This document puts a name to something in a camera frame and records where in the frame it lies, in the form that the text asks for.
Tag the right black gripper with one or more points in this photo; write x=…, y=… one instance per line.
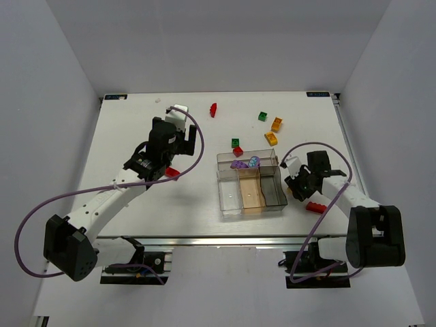
x=301, y=186

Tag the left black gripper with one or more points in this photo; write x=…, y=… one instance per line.
x=185, y=145

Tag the red long lego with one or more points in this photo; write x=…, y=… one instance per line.
x=316, y=208

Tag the red lego brick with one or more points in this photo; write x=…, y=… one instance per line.
x=213, y=110
x=171, y=172

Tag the small red square lego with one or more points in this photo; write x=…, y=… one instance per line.
x=237, y=151

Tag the purple sloped lego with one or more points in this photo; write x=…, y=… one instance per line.
x=238, y=164

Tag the purple flower lego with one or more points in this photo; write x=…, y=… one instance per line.
x=254, y=162

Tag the yellow curved lego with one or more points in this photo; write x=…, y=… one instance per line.
x=276, y=125
x=271, y=138

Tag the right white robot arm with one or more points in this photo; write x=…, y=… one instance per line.
x=374, y=232

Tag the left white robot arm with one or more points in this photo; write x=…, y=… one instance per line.
x=71, y=242

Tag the dark grey plastic container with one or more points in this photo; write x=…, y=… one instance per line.
x=270, y=181

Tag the long smoky clear container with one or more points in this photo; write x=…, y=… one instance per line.
x=267, y=158

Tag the green square lego near bin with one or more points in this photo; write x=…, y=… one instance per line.
x=235, y=143

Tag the clear plastic container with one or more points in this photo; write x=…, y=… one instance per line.
x=230, y=198

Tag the green square lego far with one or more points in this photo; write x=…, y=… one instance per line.
x=262, y=116

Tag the right blue table label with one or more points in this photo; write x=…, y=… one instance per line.
x=317, y=94

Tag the blue table label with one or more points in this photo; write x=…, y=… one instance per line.
x=317, y=94
x=109, y=97

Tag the left blue table label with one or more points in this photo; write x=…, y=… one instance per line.
x=109, y=97

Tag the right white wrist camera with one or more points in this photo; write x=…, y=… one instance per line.
x=293, y=165

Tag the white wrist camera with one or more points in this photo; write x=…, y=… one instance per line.
x=176, y=115
x=293, y=165

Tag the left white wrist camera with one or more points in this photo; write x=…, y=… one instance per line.
x=176, y=115

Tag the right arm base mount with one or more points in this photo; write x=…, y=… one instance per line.
x=331, y=279

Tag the aluminium table rail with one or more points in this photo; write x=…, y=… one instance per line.
x=219, y=241

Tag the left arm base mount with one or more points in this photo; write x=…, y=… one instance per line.
x=127, y=261

